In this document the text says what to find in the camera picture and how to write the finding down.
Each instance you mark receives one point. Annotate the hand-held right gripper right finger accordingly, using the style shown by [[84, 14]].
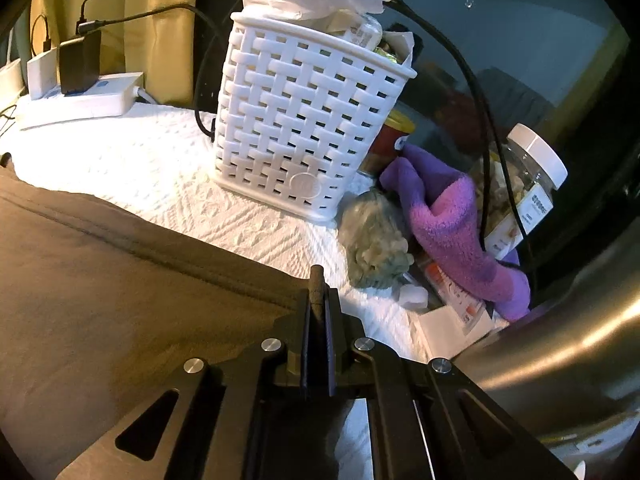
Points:
[[335, 340]]

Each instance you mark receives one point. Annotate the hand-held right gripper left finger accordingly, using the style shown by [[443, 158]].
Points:
[[300, 340]]

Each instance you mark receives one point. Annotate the brown t-shirt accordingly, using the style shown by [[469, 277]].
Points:
[[125, 285]]

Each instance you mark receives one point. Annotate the small white box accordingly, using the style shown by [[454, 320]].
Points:
[[447, 332]]

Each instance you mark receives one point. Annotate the green fuzzy sock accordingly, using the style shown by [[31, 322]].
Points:
[[375, 232]]

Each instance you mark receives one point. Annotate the purple fuzzy sock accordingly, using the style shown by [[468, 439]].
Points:
[[440, 220]]

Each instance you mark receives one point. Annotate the red can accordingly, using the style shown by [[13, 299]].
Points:
[[390, 140]]

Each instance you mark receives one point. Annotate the white plastic basket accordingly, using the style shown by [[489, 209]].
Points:
[[300, 125]]

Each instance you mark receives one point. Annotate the stainless steel tumbler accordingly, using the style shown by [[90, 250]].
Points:
[[575, 340]]

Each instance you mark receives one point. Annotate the clear jar white lid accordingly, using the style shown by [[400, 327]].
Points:
[[532, 157]]

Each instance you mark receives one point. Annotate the white power strip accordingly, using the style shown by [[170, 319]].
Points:
[[100, 106]]

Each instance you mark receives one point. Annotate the yellow curtain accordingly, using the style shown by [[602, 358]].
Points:
[[150, 45]]

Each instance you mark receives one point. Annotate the black charger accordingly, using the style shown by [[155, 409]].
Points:
[[79, 65]]

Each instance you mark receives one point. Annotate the white charger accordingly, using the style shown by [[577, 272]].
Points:
[[42, 77]]

